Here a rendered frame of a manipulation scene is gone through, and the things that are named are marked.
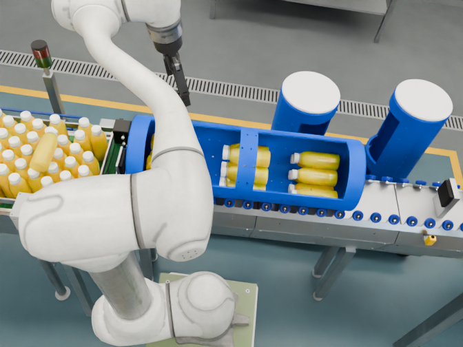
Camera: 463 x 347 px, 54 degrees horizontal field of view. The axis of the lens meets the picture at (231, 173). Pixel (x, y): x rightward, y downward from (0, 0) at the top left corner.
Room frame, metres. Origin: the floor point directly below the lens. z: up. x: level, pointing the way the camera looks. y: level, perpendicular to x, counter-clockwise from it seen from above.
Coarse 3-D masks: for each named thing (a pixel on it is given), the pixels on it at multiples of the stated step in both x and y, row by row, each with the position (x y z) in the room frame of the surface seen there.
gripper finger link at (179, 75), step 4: (172, 64) 0.91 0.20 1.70; (180, 64) 0.91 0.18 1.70; (180, 68) 0.91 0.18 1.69; (176, 72) 0.90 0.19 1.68; (180, 72) 0.91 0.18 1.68; (176, 76) 0.90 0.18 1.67; (180, 76) 0.90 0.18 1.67; (184, 76) 0.91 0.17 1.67; (176, 80) 0.89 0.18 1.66; (180, 80) 0.90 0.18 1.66; (184, 80) 0.90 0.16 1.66; (180, 84) 0.89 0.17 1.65; (184, 84) 0.90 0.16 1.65; (180, 88) 0.89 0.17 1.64; (184, 88) 0.89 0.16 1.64; (180, 92) 0.88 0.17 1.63; (188, 92) 0.89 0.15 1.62
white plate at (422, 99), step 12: (408, 84) 1.79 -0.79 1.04; (420, 84) 1.80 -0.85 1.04; (432, 84) 1.81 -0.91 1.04; (396, 96) 1.69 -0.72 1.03; (408, 96) 1.70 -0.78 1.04; (420, 96) 1.71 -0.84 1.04; (432, 96) 1.72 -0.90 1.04; (444, 96) 1.74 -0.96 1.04; (408, 108) 1.61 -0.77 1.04; (420, 108) 1.63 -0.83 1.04; (432, 108) 1.64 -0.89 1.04; (444, 108) 1.66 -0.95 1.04; (432, 120) 1.56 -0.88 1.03
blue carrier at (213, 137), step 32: (224, 128) 1.14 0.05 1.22; (256, 128) 1.19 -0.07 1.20; (128, 160) 0.95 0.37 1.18; (224, 160) 1.17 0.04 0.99; (256, 160) 1.02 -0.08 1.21; (288, 160) 1.21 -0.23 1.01; (352, 160) 1.08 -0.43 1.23; (224, 192) 0.95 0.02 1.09; (256, 192) 0.95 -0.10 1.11; (352, 192) 0.99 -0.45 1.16
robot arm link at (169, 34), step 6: (180, 18) 0.96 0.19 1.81; (174, 24) 0.93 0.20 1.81; (180, 24) 0.95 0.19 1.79; (150, 30) 0.92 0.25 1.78; (156, 30) 0.91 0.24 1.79; (162, 30) 0.91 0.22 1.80; (168, 30) 0.92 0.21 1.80; (174, 30) 0.93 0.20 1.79; (180, 30) 0.95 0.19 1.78; (150, 36) 0.94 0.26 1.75; (156, 36) 0.92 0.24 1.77; (162, 36) 0.91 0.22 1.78; (168, 36) 0.92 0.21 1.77; (174, 36) 0.93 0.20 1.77; (156, 42) 0.92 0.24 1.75; (162, 42) 0.92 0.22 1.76; (168, 42) 0.92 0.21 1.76
